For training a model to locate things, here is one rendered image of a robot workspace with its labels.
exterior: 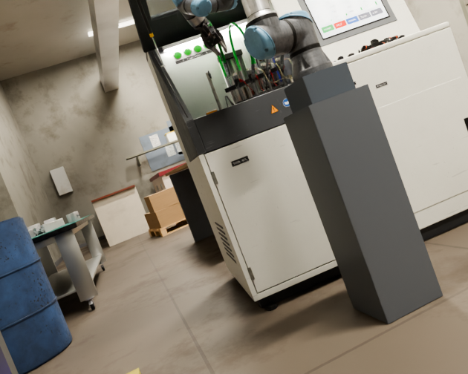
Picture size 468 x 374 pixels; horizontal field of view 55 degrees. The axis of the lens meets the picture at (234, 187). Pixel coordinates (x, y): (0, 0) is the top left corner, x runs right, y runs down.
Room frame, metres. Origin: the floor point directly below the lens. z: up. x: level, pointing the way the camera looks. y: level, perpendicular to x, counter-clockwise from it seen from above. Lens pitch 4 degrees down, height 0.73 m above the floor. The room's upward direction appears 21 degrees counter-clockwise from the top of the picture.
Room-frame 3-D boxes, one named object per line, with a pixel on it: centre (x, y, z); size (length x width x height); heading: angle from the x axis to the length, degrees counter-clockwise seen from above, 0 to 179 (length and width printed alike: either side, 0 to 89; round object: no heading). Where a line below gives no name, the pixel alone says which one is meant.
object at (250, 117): (2.13, -0.24, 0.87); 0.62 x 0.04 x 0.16; 99
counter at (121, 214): (9.56, 2.41, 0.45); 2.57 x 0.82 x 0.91; 14
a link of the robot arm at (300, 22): (1.66, -0.41, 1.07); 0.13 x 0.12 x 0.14; 118
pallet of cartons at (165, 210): (7.23, 0.94, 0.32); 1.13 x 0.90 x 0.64; 105
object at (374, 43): (2.33, -0.96, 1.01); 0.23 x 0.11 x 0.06; 99
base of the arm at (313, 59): (1.66, -0.42, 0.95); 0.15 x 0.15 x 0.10
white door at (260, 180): (2.11, -0.24, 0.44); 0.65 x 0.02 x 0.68; 99
